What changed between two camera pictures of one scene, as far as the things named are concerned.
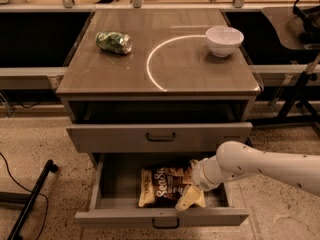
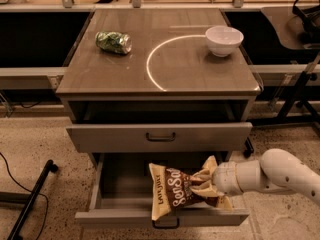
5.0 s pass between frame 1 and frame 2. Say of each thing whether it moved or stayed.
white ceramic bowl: stayed
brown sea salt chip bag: moved
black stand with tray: stayed
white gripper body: moved
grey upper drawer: stayed
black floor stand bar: stayed
